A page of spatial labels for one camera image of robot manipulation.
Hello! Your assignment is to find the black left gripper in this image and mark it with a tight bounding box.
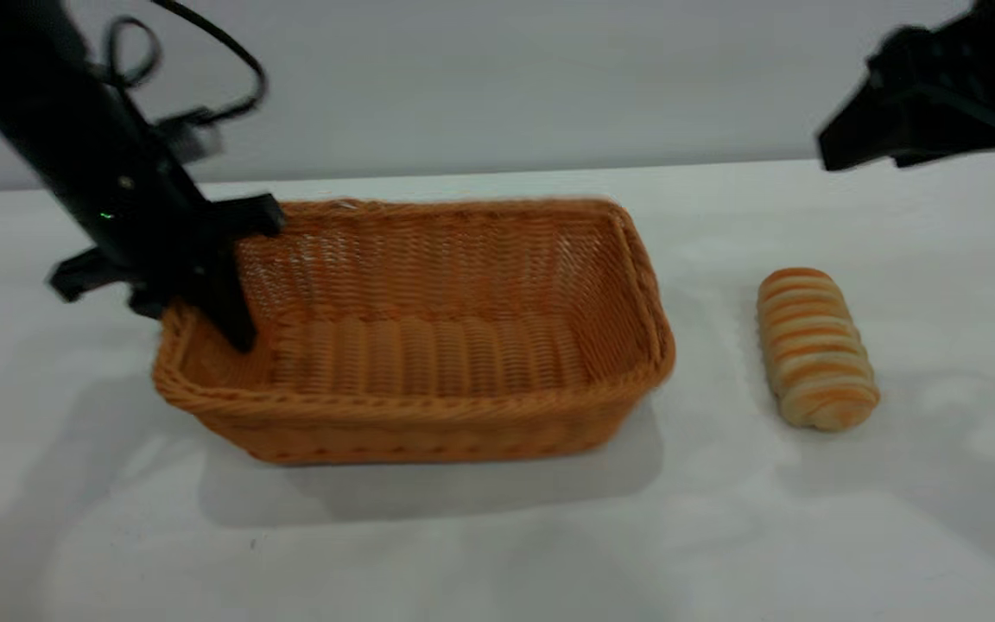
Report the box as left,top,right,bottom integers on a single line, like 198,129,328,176
48,164,285,353

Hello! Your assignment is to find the striped bread roll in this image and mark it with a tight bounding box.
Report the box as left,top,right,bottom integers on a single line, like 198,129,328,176
756,267,881,432

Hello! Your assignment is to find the orange woven wicker basket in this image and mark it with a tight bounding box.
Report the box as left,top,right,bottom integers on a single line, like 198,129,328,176
151,198,677,467

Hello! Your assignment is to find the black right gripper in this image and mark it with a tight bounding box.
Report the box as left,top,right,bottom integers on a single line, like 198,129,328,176
815,0,995,172

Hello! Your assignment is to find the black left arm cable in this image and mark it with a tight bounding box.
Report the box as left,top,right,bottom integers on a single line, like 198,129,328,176
104,0,269,127

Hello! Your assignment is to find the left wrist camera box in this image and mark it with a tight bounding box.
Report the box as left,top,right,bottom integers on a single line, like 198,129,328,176
152,107,226,165

